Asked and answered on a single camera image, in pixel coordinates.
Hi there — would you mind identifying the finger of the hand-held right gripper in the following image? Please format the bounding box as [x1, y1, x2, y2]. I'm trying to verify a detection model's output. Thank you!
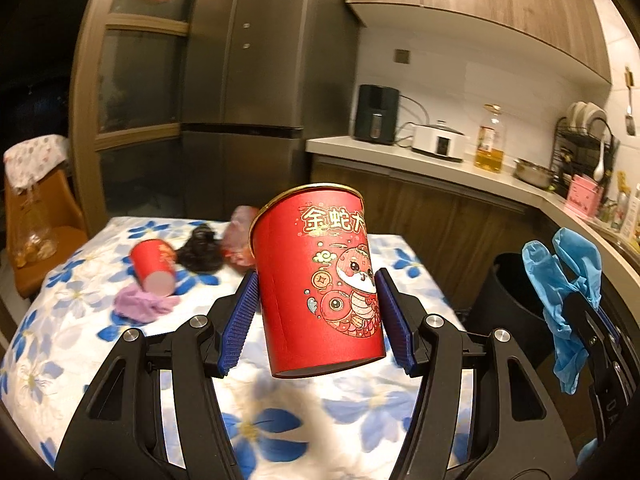
[562, 292, 640, 377]

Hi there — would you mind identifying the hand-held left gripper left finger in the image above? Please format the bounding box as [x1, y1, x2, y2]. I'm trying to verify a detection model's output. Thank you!
[54, 271, 261, 480]

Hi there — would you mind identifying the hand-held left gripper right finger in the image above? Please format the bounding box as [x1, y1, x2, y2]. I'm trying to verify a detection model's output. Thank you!
[374, 267, 583, 480]

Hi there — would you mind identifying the blue rubber glove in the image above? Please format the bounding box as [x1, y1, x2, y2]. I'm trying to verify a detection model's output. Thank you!
[521, 226, 603, 395]

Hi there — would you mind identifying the red clear snack bag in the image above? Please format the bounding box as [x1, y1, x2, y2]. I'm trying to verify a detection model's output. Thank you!
[220, 205, 258, 273]

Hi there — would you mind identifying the black trash bin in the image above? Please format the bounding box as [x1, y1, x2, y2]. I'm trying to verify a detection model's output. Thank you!
[467, 252, 601, 356]

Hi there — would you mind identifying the red paper cup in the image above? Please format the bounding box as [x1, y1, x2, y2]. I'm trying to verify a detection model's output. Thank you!
[248, 183, 388, 378]
[129, 239, 178, 293]

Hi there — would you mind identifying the large black plastic bag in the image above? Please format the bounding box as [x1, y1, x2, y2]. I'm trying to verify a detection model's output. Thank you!
[176, 225, 225, 273]

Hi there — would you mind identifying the person's right hand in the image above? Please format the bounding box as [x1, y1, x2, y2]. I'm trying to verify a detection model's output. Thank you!
[576, 437, 603, 467]

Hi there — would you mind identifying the crumpled purple cloth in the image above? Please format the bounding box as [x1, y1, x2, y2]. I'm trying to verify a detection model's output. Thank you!
[114, 284, 181, 322]

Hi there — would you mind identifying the pink utensil holder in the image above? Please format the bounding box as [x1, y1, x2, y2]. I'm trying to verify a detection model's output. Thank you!
[565, 175, 604, 218]

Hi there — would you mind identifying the white ladle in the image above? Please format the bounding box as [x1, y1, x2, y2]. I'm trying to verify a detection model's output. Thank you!
[592, 135, 613, 181]

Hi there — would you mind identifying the steel pot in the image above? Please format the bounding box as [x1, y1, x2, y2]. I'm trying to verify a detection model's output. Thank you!
[514, 157, 557, 190]

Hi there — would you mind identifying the kitchen counter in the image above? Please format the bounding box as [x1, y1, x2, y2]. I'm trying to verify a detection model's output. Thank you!
[305, 136, 640, 321]

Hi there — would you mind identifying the black dish rack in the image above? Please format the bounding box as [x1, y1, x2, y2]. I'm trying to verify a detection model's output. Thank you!
[550, 116, 621, 198]

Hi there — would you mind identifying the white electric cooker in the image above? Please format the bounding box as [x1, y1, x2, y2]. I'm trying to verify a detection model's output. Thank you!
[411, 121, 470, 163]

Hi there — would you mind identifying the cooking oil bottle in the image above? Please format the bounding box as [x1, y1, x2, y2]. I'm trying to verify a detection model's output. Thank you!
[474, 104, 507, 173]

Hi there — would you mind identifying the hanging metal spatula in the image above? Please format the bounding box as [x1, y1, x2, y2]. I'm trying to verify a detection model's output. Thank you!
[622, 66, 637, 136]

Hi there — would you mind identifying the white plate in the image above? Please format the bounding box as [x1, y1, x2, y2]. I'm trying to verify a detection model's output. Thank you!
[567, 101, 588, 131]
[582, 102, 608, 133]

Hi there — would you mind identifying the orange chair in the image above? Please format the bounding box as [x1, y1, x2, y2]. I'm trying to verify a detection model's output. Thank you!
[4, 167, 88, 301]

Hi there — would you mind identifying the black air fryer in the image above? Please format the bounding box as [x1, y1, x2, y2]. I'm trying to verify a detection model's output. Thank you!
[354, 84, 401, 146]

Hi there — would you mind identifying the clear plastic bag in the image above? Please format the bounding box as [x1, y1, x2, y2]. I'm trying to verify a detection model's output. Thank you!
[12, 185, 58, 268]

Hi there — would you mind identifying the grey refrigerator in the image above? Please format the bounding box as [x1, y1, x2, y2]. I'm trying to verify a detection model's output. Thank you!
[177, 0, 361, 223]

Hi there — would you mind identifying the wooden glass door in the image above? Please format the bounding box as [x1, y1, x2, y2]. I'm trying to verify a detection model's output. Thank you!
[70, 0, 201, 233]

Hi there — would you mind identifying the dotted white cloth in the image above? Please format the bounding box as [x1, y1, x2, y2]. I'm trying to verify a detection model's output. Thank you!
[2, 134, 71, 193]

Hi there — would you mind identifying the black power cable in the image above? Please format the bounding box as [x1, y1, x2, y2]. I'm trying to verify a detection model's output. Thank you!
[397, 95, 426, 148]

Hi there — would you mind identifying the wooden wall cabinet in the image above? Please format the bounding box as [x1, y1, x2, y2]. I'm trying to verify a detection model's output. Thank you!
[345, 0, 613, 86]

